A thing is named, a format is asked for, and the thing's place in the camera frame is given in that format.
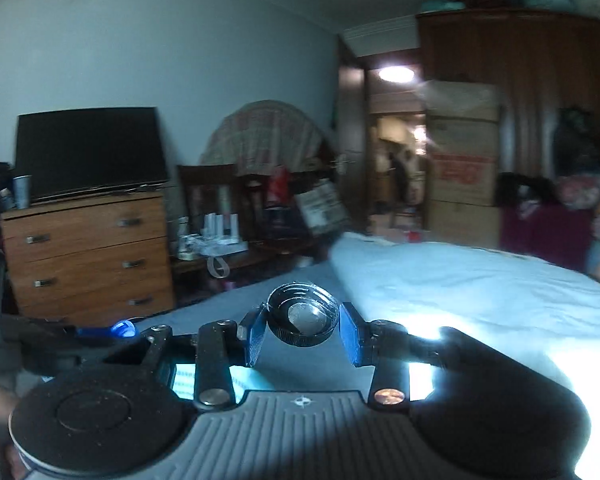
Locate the ceiling light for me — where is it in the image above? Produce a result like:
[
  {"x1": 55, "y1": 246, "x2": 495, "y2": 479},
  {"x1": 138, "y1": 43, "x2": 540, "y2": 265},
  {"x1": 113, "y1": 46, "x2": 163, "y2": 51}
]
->
[{"x1": 378, "y1": 66, "x2": 415, "y2": 82}]

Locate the printed paper bag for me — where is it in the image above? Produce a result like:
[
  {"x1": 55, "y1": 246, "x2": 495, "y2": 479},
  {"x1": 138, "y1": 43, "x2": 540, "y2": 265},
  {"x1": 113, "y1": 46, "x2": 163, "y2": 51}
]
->
[{"x1": 294, "y1": 182, "x2": 351, "y2": 238}]

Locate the black plastic bag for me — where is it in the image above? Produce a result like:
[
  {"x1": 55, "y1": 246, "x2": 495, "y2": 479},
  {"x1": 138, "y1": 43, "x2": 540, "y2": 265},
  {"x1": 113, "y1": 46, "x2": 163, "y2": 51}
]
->
[{"x1": 552, "y1": 105, "x2": 600, "y2": 176}]

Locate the white duvet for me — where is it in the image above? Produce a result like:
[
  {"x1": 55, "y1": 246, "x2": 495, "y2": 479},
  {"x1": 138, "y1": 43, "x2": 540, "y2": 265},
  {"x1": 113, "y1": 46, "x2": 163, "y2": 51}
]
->
[{"x1": 327, "y1": 232, "x2": 600, "y2": 411}]

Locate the red bag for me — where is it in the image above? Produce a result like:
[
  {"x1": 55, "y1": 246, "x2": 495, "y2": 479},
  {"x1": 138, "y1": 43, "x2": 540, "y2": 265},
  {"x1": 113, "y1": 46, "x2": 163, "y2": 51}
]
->
[{"x1": 267, "y1": 165, "x2": 293, "y2": 206}]

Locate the low cardboard box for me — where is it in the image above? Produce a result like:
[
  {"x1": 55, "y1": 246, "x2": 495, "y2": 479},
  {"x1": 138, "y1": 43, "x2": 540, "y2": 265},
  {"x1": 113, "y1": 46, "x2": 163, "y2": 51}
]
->
[{"x1": 427, "y1": 200, "x2": 501, "y2": 248}]

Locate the striped cloth cover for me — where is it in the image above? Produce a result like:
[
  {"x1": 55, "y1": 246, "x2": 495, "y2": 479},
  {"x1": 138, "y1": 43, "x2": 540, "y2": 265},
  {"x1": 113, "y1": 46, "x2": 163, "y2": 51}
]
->
[{"x1": 200, "y1": 100, "x2": 331, "y2": 181}]

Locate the black bottle cap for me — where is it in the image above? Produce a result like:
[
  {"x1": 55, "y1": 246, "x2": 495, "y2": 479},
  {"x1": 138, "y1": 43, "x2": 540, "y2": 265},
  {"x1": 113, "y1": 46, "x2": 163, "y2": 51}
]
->
[{"x1": 266, "y1": 282, "x2": 341, "y2": 348}]

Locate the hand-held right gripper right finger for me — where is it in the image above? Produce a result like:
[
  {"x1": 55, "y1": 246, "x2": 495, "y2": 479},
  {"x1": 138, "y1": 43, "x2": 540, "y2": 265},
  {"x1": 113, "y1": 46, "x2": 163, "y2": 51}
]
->
[{"x1": 339, "y1": 302, "x2": 473, "y2": 413}]

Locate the black television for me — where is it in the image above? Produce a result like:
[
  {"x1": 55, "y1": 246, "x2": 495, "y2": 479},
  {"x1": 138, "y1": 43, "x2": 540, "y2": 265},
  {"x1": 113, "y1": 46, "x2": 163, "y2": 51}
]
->
[{"x1": 14, "y1": 106, "x2": 171, "y2": 205}]

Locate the red print cardboard box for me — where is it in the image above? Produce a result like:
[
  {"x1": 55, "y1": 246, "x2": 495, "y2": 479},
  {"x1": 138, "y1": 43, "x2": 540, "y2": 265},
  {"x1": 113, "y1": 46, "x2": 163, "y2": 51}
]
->
[{"x1": 430, "y1": 152, "x2": 498, "y2": 206}]

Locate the wooden dresser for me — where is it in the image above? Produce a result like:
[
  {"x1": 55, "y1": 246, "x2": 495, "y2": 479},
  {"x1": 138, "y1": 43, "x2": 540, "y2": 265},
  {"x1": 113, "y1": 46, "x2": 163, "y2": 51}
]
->
[{"x1": 0, "y1": 192, "x2": 177, "y2": 328}]

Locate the wooden wardrobe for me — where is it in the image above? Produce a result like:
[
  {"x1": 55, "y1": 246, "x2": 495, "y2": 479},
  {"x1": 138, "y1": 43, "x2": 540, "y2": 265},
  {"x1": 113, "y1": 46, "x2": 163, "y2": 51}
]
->
[{"x1": 415, "y1": 7, "x2": 600, "y2": 181}]

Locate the dark wooden chair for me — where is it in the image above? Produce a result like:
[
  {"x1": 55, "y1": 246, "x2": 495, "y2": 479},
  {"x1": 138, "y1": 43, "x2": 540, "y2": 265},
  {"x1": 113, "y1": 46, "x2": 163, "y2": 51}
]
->
[{"x1": 176, "y1": 162, "x2": 261, "y2": 261}]

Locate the brown wooden door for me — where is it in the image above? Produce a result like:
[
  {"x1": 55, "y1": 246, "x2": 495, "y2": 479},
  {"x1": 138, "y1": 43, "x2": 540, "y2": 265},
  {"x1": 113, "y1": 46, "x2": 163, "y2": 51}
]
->
[{"x1": 336, "y1": 35, "x2": 368, "y2": 233}]

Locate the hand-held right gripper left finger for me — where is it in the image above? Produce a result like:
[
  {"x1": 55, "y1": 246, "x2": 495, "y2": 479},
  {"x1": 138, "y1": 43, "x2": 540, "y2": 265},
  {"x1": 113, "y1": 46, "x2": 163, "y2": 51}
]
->
[{"x1": 102, "y1": 309, "x2": 270, "y2": 412}]

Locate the white topped cardboard box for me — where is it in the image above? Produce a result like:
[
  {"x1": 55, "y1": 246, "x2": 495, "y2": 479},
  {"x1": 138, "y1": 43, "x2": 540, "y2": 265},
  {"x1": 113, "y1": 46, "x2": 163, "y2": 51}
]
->
[{"x1": 425, "y1": 80, "x2": 501, "y2": 121}]

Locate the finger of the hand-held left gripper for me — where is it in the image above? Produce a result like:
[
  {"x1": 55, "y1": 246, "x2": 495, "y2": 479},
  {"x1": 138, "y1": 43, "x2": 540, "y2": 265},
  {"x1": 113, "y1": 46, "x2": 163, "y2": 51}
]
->
[{"x1": 75, "y1": 320, "x2": 136, "y2": 346}]

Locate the metal cup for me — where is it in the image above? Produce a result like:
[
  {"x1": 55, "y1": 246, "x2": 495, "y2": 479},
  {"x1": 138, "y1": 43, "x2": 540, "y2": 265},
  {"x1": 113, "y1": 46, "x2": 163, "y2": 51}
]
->
[{"x1": 11, "y1": 175, "x2": 32, "y2": 209}]

